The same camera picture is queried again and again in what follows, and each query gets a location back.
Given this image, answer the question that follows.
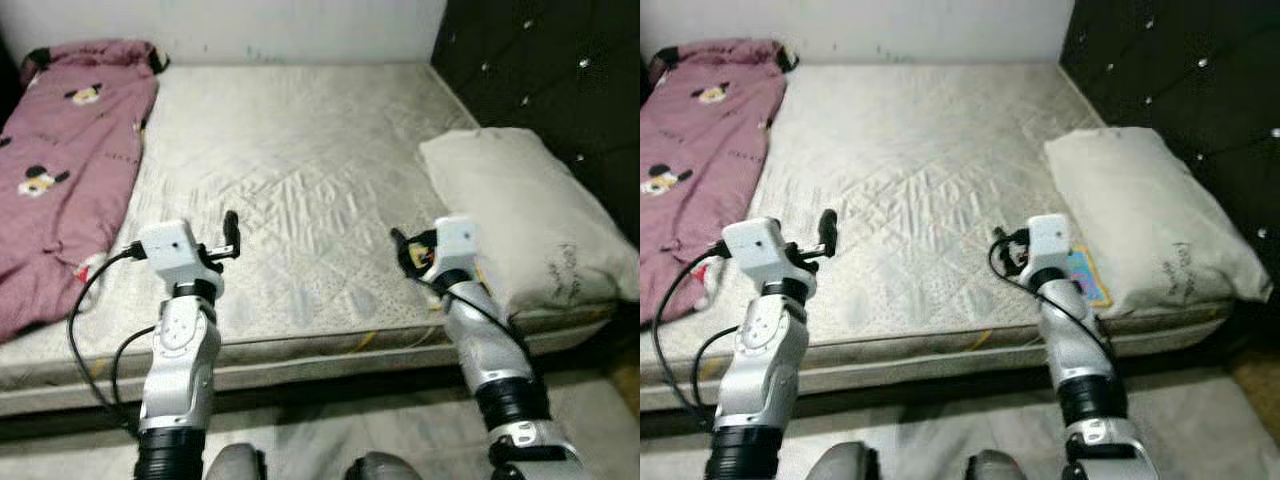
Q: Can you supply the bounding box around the yellow blue children's book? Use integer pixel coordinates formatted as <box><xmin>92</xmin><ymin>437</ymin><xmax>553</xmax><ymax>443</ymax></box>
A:
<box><xmin>1065</xmin><ymin>245</ymin><xmax>1114</xmax><ymax>309</ymax></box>

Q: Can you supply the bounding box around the white pillow with lettering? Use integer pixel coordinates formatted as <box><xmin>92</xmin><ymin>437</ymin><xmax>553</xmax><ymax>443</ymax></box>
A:
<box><xmin>1043</xmin><ymin>127</ymin><xmax>1273</xmax><ymax>319</ymax></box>
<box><xmin>418</xmin><ymin>127</ymin><xmax>629</xmax><ymax>319</ymax></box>

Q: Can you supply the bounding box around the white quilted mattress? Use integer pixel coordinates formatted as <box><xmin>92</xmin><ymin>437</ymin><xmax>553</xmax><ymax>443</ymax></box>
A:
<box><xmin>0</xmin><ymin>62</ymin><xmax>621</xmax><ymax>391</ymax></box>
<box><xmin>640</xmin><ymin>62</ymin><xmax>1236</xmax><ymax>391</ymax></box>

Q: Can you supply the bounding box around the grey bed base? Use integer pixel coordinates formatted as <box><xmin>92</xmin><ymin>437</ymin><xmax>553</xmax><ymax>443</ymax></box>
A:
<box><xmin>640</xmin><ymin>305</ymin><xmax>1236</xmax><ymax>413</ymax></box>
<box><xmin>0</xmin><ymin>305</ymin><xmax>621</xmax><ymax>416</ymax></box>

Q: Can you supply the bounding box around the purple cartoon mouse quilt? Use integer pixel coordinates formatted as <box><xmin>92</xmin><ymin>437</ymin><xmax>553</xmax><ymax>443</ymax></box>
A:
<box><xmin>640</xmin><ymin>38</ymin><xmax>799</xmax><ymax>326</ymax></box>
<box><xmin>0</xmin><ymin>40</ymin><xmax>169</xmax><ymax>346</ymax></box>

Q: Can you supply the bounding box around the grey robot right leg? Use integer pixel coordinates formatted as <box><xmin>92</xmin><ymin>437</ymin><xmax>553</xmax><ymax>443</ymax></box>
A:
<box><xmin>965</xmin><ymin>450</ymin><xmax>1026</xmax><ymax>480</ymax></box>
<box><xmin>345</xmin><ymin>452</ymin><xmax>421</xmax><ymax>480</ymax></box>

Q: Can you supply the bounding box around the brown floor mat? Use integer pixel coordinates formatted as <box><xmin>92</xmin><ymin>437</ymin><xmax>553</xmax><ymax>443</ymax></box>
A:
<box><xmin>1228</xmin><ymin>350</ymin><xmax>1280</xmax><ymax>446</ymax></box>
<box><xmin>610</xmin><ymin>350</ymin><xmax>641</xmax><ymax>416</ymax></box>

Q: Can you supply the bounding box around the black tufted headboard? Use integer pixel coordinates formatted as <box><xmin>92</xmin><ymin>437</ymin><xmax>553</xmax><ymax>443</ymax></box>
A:
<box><xmin>1058</xmin><ymin>0</ymin><xmax>1280</xmax><ymax>271</ymax></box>
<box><xmin>430</xmin><ymin>0</ymin><xmax>641</xmax><ymax>246</ymax></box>

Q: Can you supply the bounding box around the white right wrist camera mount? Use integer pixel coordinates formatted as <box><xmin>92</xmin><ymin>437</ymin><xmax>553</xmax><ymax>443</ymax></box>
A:
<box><xmin>1027</xmin><ymin>214</ymin><xmax>1073</xmax><ymax>274</ymax></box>
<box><xmin>432</xmin><ymin>215</ymin><xmax>481</xmax><ymax>277</ymax></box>

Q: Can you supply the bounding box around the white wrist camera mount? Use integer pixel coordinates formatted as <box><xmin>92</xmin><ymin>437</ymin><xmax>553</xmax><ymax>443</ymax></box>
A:
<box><xmin>1027</xmin><ymin>214</ymin><xmax>1073</xmax><ymax>274</ymax></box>
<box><xmin>137</xmin><ymin>220</ymin><xmax>223</xmax><ymax>296</ymax></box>
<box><xmin>432</xmin><ymin>215</ymin><xmax>481</xmax><ymax>277</ymax></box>
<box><xmin>722</xmin><ymin>217</ymin><xmax>809</xmax><ymax>293</ymax></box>

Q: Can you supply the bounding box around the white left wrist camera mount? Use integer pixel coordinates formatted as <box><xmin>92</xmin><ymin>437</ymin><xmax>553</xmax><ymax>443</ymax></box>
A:
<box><xmin>722</xmin><ymin>217</ymin><xmax>809</xmax><ymax>293</ymax></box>
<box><xmin>137</xmin><ymin>220</ymin><xmax>223</xmax><ymax>296</ymax></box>

